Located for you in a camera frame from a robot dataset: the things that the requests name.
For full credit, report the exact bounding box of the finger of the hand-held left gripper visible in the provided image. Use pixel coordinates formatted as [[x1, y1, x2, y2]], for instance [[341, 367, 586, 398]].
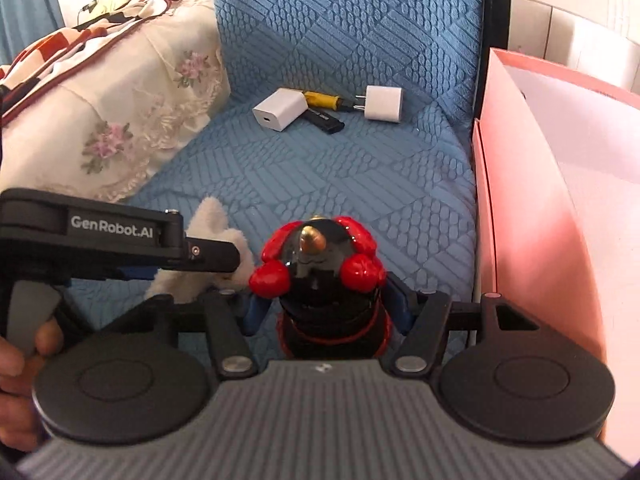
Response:
[[183, 238, 242, 275]]

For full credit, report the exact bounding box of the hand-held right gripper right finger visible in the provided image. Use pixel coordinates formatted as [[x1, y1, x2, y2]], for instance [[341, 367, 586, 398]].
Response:
[[382, 275, 542, 379]]

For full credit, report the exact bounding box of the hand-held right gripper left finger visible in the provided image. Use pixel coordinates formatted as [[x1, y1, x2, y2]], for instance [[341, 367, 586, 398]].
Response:
[[97, 289, 267, 379]]

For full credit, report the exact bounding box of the white plush toy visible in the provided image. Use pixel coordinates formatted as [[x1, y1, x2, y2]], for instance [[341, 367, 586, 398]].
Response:
[[145, 197, 257, 306]]

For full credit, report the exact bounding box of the black and red figurine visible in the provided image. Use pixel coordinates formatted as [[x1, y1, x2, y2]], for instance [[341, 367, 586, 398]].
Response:
[[248, 215, 393, 361]]

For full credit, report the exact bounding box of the pink box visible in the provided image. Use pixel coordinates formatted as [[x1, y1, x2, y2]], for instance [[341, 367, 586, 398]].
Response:
[[472, 47, 640, 466]]

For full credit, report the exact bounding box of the yellow screwdriver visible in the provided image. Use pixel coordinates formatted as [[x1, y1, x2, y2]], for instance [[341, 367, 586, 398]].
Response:
[[304, 91, 354, 112]]

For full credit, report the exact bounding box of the person's left hand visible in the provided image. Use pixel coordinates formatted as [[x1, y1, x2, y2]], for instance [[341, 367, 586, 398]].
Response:
[[0, 319, 65, 454]]

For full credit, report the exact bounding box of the floral lace pillow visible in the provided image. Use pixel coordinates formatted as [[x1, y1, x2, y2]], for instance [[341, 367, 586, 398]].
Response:
[[0, 0, 231, 204]]

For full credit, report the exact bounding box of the blue textured sofa cover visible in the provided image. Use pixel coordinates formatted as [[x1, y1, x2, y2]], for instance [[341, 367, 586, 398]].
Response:
[[125, 0, 488, 361]]

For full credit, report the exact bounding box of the large white charger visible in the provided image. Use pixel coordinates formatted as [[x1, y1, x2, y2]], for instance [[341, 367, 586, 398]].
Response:
[[252, 88, 310, 133]]

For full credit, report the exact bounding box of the black flash drive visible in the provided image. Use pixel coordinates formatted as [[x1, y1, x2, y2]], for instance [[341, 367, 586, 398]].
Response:
[[300, 105, 345, 135]]

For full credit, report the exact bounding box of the orange and white printed blanket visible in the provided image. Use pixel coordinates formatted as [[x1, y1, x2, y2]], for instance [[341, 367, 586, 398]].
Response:
[[0, 0, 214, 126]]

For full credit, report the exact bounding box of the small white pronged charger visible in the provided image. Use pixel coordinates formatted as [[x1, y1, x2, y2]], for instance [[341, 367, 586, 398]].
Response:
[[354, 85, 405, 124]]

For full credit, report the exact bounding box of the blue curtain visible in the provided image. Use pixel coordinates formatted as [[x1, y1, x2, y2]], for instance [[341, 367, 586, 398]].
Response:
[[0, 0, 66, 66]]

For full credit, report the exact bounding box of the white cabinet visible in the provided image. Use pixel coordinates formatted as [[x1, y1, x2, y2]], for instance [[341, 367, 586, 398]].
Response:
[[510, 0, 640, 92]]

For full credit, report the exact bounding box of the black sofa frame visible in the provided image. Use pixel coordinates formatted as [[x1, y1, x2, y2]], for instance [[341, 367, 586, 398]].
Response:
[[480, 0, 514, 121]]

